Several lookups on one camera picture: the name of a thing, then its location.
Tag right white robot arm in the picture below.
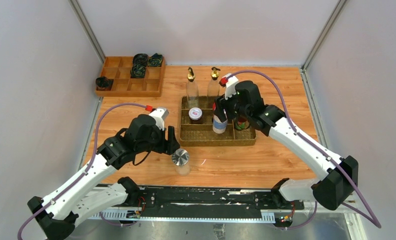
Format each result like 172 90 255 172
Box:
214 77 359 211

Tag white-lid sauce jar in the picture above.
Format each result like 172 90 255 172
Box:
188 107 203 124

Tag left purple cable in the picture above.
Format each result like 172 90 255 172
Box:
17 102 151 240

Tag yellow-cap sauce bottle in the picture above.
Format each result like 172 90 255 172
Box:
234 116 250 131

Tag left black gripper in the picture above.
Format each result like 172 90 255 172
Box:
136 123 181 155

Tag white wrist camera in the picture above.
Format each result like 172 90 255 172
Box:
224 73 239 100
149 107 169 130

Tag dark coiled item middle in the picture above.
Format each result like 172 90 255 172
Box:
130 64 147 79

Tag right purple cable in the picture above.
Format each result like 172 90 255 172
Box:
226 69 383 229

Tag woven wicker divided tray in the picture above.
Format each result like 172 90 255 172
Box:
178 95 257 147

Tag brownish glass oil bottle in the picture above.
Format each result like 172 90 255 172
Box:
207 66 220 97

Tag wooden compartment tray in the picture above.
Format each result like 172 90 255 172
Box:
95 56 166 97

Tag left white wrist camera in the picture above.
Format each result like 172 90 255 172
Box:
149 107 169 130

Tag silver-lid spice jar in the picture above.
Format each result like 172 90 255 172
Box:
171 148 191 176
212 115 228 134

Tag purple cable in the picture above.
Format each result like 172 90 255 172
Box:
17 102 151 240
226 69 383 229

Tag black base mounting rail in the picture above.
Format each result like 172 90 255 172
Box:
106 185 305 220

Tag black coiled item outside tray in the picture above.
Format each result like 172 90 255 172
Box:
95 76 114 91

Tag black coiled item top-middle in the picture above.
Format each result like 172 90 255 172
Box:
132 53 149 67

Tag clear oil bottle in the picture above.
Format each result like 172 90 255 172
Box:
186 67 199 108

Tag green coiled item top-right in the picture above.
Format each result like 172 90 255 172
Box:
147 53 164 68

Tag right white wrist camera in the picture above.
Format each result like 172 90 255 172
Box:
224 73 239 100

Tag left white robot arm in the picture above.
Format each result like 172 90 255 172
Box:
27 107 180 240

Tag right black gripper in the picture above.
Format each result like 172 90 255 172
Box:
214 87 251 123

